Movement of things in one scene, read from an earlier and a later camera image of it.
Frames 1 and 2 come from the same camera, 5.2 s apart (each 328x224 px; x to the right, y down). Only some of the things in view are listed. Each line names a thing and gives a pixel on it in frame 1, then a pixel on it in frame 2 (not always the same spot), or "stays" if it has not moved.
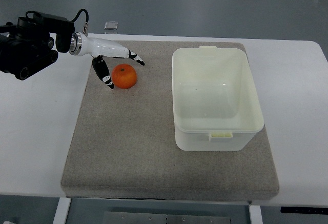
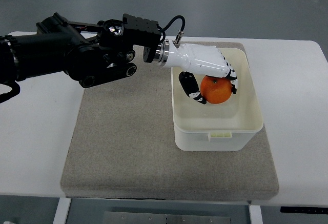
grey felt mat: (123, 143) stays
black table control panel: (304, 209) stays
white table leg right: (255, 214) stays
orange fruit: (123, 76) -> (216, 90)
